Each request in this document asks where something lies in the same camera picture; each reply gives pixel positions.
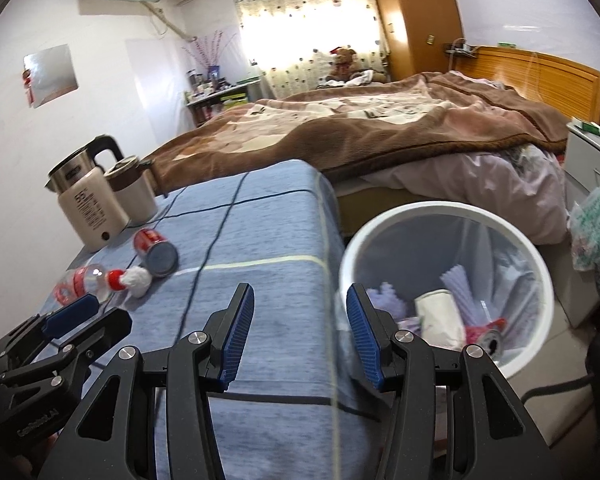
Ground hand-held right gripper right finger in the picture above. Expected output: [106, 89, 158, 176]
[345, 283, 553, 480]

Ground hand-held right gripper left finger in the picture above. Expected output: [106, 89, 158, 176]
[45, 282, 257, 480]

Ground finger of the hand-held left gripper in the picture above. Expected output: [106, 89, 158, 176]
[0, 294, 102, 356]
[0, 308, 133, 386]

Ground clear plastic bottle red label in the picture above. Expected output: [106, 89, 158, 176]
[54, 262, 126, 307]

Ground beige paper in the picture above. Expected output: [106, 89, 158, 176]
[414, 290, 466, 351]

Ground crushed red soda can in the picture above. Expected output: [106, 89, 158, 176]
[462, 317, 508, 361]

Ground white round trash bin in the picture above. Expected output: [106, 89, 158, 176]
[337, 201, 555, 376]

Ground white crumpled tissue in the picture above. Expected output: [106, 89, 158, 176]
[122, 266, 153, 300]

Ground cream steel electric kettle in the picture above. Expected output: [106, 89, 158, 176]
[45, 135, 131, 252]

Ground blue checked tablecloth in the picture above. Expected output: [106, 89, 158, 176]
[35, 159, 396, 480]

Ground cream mug with brown lid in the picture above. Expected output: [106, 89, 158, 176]
[102, 156, 158, 227]

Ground tan bed base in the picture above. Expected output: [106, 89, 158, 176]
[336, 180, 431, 241]

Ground pink bed sheet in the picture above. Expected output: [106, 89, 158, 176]
[332, 142, 570, 246]

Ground brown fleece blanket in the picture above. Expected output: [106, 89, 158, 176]
[147, 71, 571, 196]

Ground cluttered white desk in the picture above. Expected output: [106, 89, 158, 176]
[184, 77, 263, 128]

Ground white green printed plastic bag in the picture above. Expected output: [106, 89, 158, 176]
[569, 182, 600, 272]

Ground brown teddy bear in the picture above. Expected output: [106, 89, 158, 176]
[325, 46, 361, 83]

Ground white bedside cabinet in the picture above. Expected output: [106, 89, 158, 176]
[562, 115, 600, 331]

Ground purple decorative branches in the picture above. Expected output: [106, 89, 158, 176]
[182, 30, 241, 68]

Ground small headboard shelf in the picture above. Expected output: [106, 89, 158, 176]
[444, 39, 478, 60]

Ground orange wooden bed headboard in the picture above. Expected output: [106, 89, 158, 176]
[452, 45, 600, 126]

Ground patterned window curtain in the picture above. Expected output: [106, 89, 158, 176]
[228, 0, 388, 98]

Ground orange wooden wardrobe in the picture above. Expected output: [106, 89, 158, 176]
[362, 0, 463, 81]

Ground shiny wall panel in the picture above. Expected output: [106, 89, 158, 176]
[22, 44, 78, 108]

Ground pale wall sheet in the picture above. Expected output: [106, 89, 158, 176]
[125, 37, 191, 133]

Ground white air conditioner hose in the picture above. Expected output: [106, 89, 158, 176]
[140, 0, 198, 41]

